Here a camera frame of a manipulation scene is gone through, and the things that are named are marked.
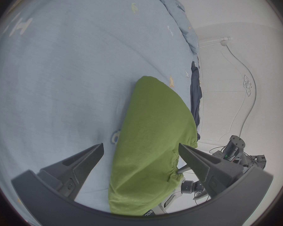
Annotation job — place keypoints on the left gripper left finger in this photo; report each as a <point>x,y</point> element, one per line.
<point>85,166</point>

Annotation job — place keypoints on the green shorts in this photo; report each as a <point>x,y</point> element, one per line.
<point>151,138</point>

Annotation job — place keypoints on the dark blue garment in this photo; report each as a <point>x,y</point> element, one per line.
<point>195,93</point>

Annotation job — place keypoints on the bed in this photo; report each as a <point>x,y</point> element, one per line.
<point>61,79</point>

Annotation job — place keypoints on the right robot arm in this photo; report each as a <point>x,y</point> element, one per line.
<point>191,187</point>

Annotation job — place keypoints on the pale blue quilt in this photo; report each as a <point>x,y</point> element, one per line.
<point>181,20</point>

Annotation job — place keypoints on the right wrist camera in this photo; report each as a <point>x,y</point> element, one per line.
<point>235,146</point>

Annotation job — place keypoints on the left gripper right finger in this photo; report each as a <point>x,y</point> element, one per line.
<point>198,163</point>

